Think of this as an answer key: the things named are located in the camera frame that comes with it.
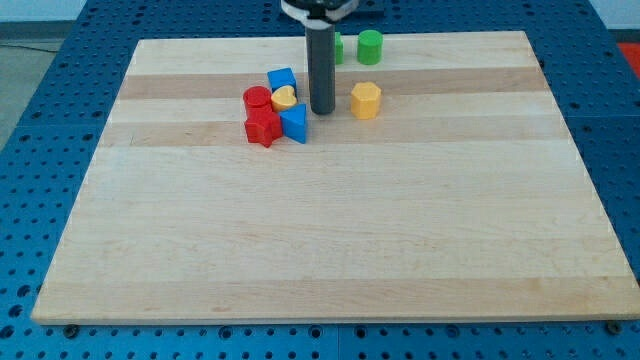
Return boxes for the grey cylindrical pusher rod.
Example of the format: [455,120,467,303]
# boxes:
[305,25,335,115]

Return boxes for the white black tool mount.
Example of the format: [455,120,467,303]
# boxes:
[280,0,359,25]

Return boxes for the blue cube block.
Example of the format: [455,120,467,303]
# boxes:
[267,67,297,92]

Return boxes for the red star block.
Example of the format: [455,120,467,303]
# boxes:
[244,111,283,148]

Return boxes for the green block behind rod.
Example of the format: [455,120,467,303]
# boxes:
[334,31,344,65]

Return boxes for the green cylinder block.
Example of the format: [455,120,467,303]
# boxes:
[356,29,383,65]

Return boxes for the yellow heart block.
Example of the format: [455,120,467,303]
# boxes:
[271,85,298,112]

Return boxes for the yellow hexagon block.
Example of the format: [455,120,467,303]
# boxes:
[350,82,382,120]

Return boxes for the blue triangle block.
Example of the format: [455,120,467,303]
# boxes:
[279,104,307,144]

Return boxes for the red cylinder block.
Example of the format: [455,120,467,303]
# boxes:
[243,86,273,117]

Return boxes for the light wooden board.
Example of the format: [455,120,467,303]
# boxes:
[32,31,639,325]

